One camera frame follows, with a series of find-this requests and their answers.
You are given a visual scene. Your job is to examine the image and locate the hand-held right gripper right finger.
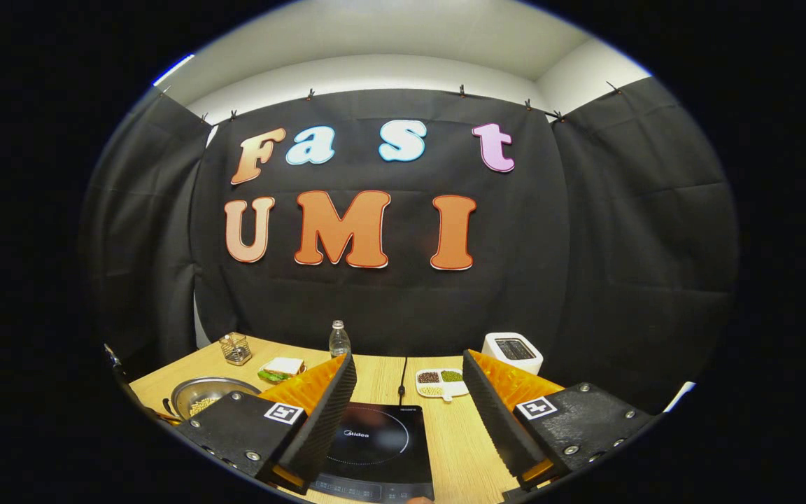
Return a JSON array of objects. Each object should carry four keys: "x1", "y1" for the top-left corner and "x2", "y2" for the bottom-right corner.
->
[{"x1": 462, "y1": 349, "x2": 656, "y2": 501}]

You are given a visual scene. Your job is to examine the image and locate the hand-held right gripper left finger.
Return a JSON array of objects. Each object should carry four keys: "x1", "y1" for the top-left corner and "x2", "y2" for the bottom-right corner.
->
[{"x1": 176, "y1": 352, "x2": 358, "y2": 494}]

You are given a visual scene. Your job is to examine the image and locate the black induction cooktop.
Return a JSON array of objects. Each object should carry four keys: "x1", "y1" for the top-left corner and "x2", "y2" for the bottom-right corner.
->
[{"x1": 309, "y1": 402, "x2": 435, "y2": 503}]

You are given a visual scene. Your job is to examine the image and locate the steel pot with black handles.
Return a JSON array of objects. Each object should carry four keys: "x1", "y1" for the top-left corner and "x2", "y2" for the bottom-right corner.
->
[{"x1": 162, "y1": 377, "x2": 262, "y2": 423}]

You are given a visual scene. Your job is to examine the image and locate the white divided dish with beans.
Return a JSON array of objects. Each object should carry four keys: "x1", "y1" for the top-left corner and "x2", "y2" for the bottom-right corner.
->
[{"x1": 415, "y1": 368, "x2": 470, "y2": 403}]

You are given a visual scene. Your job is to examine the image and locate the white toaster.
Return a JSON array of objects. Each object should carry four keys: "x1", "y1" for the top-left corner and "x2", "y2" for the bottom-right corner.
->
[{"x1": 481, "y1": 332, "x2": 544, "y2": 377}]

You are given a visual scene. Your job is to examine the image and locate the sandwich with lettuce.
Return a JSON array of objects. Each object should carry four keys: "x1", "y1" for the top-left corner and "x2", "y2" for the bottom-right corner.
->
[{"x1": 258, "y1": 357, "x2": 306, "y2": 384}]

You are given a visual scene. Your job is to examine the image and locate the clear plastic water bottle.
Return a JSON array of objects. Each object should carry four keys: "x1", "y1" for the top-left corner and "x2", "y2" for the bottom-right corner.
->
[{"x1": 329, "y1": 320, "x2": 352, "y2": 359}]

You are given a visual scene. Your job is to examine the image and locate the wire mesh utensil holder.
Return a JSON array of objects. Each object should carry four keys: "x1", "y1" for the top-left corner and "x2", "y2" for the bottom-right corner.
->
[{"x1": 219, "y1": 332, "x2": 253, "y2": 367}]

